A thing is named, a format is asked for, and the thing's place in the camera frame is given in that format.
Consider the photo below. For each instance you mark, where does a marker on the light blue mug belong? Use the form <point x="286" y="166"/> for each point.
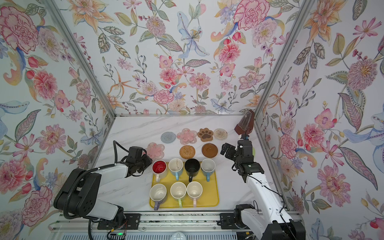
<point x="176" y="166"/>

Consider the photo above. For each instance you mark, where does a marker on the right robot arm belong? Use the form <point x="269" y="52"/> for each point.
<point x="266" y="218"/>

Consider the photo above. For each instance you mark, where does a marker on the grey woven coaster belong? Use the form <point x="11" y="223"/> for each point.
<point x="168" y="137"/>

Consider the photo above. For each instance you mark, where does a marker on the red brown metronome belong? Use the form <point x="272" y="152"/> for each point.
<point x="246" y="124"/>

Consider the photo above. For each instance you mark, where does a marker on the brown wooden round coaster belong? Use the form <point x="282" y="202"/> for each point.
<point x="209" y="150"/>

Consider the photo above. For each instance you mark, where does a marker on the brown paw coaster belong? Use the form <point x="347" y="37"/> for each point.
<point x="205" y="135"/>

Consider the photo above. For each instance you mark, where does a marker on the black mug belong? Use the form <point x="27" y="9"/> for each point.
<point x="192" y="167"/>

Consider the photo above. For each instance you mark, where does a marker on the red interior mug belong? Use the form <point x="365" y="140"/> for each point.
<point x="160" y="170"/>

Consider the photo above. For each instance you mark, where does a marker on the pink flower coaster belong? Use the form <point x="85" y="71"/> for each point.
<point x="155" y="151"/>
<point x="187" y="136"/>

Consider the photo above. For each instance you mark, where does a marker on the green handle mug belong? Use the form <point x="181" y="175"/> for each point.
<point x="178" y="191"/>

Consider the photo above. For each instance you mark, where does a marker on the pink handle mug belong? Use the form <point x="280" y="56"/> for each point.
<point x="194" y="191"/>

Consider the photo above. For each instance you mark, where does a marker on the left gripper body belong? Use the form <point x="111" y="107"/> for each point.
<point x="142" y="164"/>

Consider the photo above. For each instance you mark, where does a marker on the purple handle mug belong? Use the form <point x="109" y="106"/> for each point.
<point x="158" y="194"/>

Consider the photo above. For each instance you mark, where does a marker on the rattan woven coaster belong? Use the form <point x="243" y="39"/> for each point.
<point x="187" y="152"/>

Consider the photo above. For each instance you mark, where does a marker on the aluminium rail base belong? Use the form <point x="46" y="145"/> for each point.
<point x="157" y="221"/>

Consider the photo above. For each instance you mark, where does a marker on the teal blue mug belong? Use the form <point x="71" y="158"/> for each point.
<point x="208" y="167"/>

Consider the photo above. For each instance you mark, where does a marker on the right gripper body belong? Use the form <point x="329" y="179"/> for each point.
<point x="232" y="154"/>

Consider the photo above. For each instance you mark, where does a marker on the colourful embroidered coaster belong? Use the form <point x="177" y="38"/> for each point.
<point x="220" y="134"/>

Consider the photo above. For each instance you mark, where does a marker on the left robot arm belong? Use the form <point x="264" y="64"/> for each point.
<point x="78" y="197"/>

